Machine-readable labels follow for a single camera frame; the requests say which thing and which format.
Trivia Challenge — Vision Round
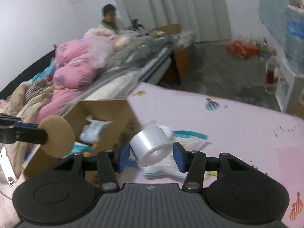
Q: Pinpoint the black bed headboard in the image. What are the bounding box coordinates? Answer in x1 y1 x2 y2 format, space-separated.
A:
0 49 56 93

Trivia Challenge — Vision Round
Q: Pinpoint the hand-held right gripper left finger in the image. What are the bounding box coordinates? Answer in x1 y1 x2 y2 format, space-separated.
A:
53 144 131 192

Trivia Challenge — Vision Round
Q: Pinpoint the beige round sponge puff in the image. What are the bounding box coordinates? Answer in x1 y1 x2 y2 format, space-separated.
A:
38 115 75 158

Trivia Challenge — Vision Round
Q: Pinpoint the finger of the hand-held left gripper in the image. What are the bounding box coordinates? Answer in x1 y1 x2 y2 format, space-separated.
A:
0 127 48 145
0 113 39 128

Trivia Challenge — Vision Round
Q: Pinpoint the beige blanket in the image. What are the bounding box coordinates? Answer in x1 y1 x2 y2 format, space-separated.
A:
0 81 55 152

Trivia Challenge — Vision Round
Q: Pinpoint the pink printed tablecloth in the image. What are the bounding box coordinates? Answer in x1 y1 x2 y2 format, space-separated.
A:
125 82 304 228

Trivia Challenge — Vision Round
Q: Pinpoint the blue floral wall cloth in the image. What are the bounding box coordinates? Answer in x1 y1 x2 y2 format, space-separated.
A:
256 0 304 44

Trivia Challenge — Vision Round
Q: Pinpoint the red plastic bag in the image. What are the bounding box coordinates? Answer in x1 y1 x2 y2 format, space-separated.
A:
226 39 261 60

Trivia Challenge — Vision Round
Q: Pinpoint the cardboard box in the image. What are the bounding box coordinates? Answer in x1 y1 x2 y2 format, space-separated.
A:
22 98 143 184

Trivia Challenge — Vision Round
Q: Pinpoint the white water dispenser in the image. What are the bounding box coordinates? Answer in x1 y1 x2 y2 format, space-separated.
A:
275 58 304 120

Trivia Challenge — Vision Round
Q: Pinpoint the large water bottle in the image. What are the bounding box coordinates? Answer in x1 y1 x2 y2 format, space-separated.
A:
283 4 304 74

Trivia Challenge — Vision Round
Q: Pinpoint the wooden bed frame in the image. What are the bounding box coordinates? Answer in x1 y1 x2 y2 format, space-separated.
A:
161 23 193 86

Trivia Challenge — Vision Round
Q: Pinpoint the grey floral quilt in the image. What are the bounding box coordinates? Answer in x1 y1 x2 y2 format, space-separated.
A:
104 30 198 77

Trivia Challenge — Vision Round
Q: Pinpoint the clear plastic bag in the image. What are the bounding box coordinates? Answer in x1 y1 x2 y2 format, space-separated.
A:
89 34 134 69

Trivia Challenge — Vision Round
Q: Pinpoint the pack of blue face masks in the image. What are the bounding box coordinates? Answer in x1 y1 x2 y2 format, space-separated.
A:
79 116 114 144

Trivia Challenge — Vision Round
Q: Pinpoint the red bottle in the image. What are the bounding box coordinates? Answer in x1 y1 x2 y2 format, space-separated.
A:
266 63 276 84

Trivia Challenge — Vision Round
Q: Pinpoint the pink quilt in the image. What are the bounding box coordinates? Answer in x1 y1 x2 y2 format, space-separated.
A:
39 37 115 119

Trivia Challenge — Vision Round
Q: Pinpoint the clear packing tape roll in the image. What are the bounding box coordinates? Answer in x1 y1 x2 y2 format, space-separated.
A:
129 127 173 168

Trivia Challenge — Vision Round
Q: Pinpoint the grey curtain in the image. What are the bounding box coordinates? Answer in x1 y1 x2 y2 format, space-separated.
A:
107 0 232 44

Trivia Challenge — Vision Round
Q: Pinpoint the dark patterned cloth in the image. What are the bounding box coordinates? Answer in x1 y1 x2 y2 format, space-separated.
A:
24 79 52 103

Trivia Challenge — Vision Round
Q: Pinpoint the white plastic bag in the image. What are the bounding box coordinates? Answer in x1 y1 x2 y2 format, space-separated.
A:
264 54 286 86

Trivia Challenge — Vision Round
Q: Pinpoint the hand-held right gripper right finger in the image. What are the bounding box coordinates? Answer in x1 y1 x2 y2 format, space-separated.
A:
173 141 249 192

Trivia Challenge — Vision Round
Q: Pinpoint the white teal printed packet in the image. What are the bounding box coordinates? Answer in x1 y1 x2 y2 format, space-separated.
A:
140 121 212 179

